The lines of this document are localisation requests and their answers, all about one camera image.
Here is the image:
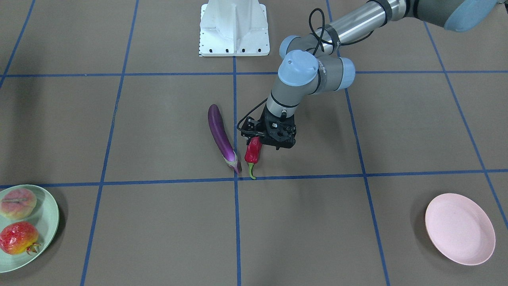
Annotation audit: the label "green plate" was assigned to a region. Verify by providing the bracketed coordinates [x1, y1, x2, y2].
[0, 184, 60, 273]

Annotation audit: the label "red chili pepper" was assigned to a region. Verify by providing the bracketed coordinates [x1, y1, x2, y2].
[244, 137, 262, 180]

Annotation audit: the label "pink plate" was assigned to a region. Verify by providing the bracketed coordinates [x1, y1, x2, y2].
[424, 193, 496, 266]

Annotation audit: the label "yellow pink peach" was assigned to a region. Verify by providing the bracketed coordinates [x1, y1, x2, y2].
[0, 188, 38, 220]

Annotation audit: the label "purple eggplant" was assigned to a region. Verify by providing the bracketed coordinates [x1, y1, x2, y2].
[208, 104, 241, 174]

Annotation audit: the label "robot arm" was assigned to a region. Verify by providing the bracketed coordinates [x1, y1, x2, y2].
[237, 0, 500, 149]

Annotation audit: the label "red yellow pomegranate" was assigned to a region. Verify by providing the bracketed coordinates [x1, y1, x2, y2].
[0, 221, 40, 255]

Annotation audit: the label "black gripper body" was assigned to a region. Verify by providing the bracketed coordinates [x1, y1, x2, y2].
[260, 109, 297, 150]

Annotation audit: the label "white camera stand column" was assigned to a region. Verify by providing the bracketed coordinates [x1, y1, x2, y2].
[198, 0, 270, 57]

